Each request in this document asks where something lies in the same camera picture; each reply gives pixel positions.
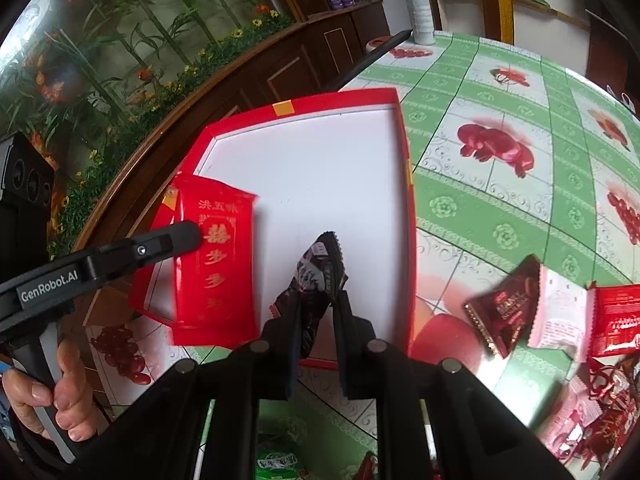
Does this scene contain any red cardboard box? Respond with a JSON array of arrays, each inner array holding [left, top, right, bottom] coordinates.
[[129, 87, 418, 372]]

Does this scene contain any small red snack packet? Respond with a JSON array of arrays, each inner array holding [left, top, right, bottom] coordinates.
[[350, 452, 382, 480]]

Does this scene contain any red white-lettered snack packet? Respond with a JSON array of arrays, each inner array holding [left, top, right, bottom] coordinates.
[[582, 282, 640, 359]]

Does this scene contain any black snack packet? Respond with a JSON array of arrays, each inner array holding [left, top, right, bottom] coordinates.
[[267, 231, 350, 361]]

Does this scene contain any white spray bottle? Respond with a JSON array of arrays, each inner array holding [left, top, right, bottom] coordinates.
[[402, 0, 437, 46]]

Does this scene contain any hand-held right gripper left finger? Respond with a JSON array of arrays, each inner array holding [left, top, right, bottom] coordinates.
[[65, 300, 307, 480]]

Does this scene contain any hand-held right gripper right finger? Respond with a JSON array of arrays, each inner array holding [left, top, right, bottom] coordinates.
[[331, 294, 573, 480]]

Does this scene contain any green snack packet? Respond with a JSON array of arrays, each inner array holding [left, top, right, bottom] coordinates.
[[255, 435, 314, 480]]

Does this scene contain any yellow wooden door frame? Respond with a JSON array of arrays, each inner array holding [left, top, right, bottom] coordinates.
[[474, 0, 516, 46]]

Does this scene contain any dark red chocolate packet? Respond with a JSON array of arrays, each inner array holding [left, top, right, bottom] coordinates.
[[462, 254, 543, 359]]

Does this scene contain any dark brown television cabinet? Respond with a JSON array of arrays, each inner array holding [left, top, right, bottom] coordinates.
[[585, 7, 631, 97]]

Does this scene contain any red white patterned snack packet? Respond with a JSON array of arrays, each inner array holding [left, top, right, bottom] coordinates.
[[587, 354, 638, 403], [539, 385, 628, 467]]

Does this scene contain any bamboo flower wall mural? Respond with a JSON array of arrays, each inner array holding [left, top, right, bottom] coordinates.
[[0, 0, 297, 261]]

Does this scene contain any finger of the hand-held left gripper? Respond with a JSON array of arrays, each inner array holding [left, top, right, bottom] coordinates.
[[97, 220, 204, 282]]

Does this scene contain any pink white snack packet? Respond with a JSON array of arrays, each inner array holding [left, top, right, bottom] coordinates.
[[527, 265, 594, 363]]

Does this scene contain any person's left hand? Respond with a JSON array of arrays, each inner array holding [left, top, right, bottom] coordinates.
[[2, 340, 102, 444]]

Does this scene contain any brown wooden cabinet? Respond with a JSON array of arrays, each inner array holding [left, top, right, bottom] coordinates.
[[304, 0, 392, 88]]

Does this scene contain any green floral tablecloth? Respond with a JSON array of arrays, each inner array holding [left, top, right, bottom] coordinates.
[[84, 30, 640, 480]]

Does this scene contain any red gold-lettered snack packet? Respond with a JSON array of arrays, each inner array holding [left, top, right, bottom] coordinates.
[[170, 175, 261, 351]]

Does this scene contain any white plastic bag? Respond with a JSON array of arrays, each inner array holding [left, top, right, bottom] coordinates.
[[607, 85, 639, 117]]

